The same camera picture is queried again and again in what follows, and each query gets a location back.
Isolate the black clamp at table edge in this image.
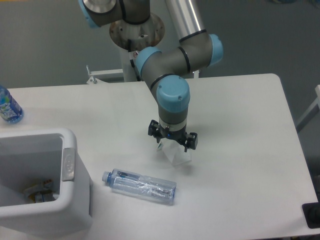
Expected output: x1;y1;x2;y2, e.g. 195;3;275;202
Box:
302;202;320;229

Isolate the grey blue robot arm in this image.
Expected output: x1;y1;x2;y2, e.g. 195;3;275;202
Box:
79;0;224;150

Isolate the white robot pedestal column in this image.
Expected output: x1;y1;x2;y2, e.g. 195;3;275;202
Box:
109;13;165;70

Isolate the white metal base frame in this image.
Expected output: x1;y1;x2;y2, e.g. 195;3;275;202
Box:
86;65;201;84

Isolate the blue labelled water bottle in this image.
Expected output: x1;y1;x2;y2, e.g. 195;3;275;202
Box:
0;85;24;124

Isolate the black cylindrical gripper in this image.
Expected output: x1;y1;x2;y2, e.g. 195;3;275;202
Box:
148;120;198;153

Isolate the black cable on pedestal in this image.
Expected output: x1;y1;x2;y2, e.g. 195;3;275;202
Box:
126;38;142;82

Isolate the white frame at right edge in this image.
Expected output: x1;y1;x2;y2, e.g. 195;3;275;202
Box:
295;85;320;133

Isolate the clear plastic bottle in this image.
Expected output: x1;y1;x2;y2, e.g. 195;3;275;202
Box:
101;168;177;205

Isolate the white plastic wrapper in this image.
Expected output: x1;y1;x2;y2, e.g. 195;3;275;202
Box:
156;138;192;166

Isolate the white plastic trash can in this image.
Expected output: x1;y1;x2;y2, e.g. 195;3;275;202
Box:
0;128;93;238

